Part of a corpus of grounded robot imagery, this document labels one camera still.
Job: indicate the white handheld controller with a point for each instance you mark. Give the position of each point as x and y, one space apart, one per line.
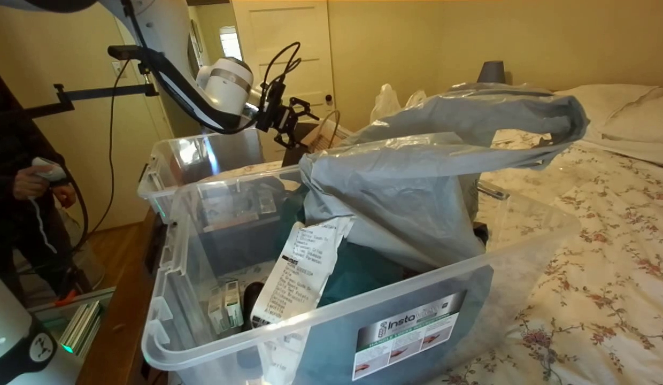
52 171

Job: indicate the white and black device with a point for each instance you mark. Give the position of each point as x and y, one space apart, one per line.
13 342

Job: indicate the white paper packet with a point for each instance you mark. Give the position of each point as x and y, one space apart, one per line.
302 267

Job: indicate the grey plastic bag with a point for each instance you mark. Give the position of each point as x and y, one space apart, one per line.
417 177

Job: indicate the brown cardboard box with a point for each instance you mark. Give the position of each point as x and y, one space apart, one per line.
326 132

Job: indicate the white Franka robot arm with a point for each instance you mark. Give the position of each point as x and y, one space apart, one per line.
181 65

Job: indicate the person in dark clothes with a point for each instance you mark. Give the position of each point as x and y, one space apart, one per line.
18 226

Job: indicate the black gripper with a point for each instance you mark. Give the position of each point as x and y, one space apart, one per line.
281 110

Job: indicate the aluminium rail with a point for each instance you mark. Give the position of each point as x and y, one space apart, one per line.
77 320

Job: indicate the clear plastic bin lid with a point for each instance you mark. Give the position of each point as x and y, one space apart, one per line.
530 226

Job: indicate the clear plastic bin with label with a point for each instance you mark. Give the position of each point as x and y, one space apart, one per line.
331 333

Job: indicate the person's left hand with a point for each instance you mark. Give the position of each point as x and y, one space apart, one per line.
66 197

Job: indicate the dark grey cone object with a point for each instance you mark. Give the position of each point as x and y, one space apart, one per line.
492 72

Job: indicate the floral bed duvet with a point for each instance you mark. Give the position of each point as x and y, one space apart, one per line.
601 285

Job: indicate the clear plastic storage bin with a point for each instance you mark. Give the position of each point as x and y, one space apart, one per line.
173 160

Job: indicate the white pillow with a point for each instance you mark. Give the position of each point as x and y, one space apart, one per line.
641 140
609 98

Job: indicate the white panelled door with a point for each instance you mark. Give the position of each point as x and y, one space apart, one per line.
302 42

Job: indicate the white crumpled plastic bag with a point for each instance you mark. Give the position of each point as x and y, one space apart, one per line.
391 101

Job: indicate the dark teal cloth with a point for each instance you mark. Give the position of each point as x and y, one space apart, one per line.
359 274

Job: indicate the person's right hand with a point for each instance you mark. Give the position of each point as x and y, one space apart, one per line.
29 185

